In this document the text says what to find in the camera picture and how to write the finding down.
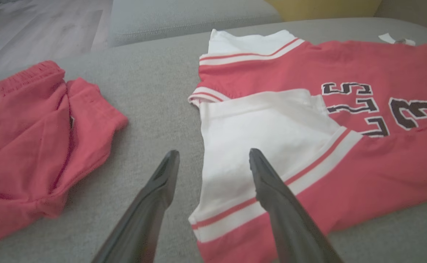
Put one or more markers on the red white numbered jersey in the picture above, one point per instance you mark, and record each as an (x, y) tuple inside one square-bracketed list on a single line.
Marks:
[(363, 171)]

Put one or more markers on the small grey sofa seat cushion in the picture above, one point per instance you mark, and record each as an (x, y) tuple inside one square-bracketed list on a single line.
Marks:
[(191, 18)]

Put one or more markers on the red shorts with white trim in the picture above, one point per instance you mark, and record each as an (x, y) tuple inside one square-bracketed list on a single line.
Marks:
[(34, 146)]

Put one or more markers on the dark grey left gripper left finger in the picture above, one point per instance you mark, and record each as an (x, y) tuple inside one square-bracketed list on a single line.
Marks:
[(144, 219)]

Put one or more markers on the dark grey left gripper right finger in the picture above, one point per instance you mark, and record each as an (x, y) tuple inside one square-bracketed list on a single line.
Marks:
[(293, 226)]

